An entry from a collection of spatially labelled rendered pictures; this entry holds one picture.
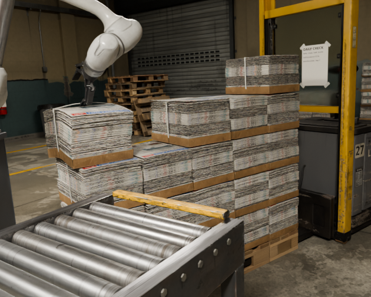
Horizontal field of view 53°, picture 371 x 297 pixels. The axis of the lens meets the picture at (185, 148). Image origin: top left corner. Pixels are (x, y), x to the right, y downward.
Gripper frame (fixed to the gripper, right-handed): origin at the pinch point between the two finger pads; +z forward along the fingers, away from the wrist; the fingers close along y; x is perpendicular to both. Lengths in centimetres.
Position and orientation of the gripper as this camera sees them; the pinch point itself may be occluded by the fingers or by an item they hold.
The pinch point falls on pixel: (79, 91)
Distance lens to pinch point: 181.6
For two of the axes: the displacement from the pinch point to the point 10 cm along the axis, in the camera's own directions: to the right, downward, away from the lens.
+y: 3.1, 9.3, -2.0
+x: 8.0, -1.5, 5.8
